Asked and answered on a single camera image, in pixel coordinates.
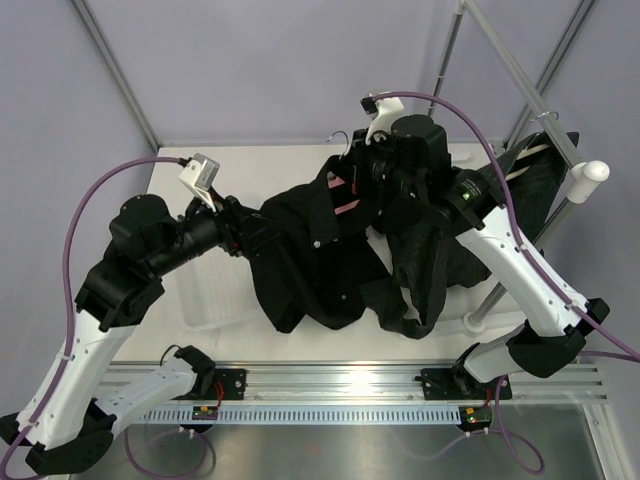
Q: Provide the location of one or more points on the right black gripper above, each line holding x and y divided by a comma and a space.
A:
359, 155

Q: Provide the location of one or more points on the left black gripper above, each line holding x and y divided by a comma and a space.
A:
243, 230

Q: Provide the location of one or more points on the pink hanger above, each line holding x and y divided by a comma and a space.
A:
341, 179

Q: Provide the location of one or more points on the black shirt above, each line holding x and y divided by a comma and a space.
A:
319, 263

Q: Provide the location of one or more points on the dark striped shirt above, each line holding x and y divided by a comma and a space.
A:
426, 262

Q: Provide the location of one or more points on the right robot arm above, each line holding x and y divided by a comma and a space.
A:
409, 158

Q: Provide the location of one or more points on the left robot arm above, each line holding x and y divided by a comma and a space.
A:
68, 426

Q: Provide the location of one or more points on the wooden hanger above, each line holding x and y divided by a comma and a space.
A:
523, 159

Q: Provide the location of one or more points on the clear plastic basket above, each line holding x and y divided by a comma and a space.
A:
216, 290

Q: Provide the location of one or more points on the metal clothes rack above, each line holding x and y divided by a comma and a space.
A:
586, 176

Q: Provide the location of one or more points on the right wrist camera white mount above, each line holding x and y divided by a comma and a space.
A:
383, 113

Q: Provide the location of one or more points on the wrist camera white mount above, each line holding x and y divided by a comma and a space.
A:
383, 113
198, 176

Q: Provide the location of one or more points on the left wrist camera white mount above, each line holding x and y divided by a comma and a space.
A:
198, 176

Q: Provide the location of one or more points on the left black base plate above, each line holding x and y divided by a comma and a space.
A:
227, 383

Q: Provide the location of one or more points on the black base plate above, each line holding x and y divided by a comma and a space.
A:
449, 383
227, 383

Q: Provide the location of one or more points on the aluminium rail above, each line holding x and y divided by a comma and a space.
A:
396, 383

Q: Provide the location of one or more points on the white slotted cable duct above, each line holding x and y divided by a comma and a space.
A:
303, 415

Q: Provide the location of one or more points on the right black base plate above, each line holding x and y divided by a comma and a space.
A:
449, 383

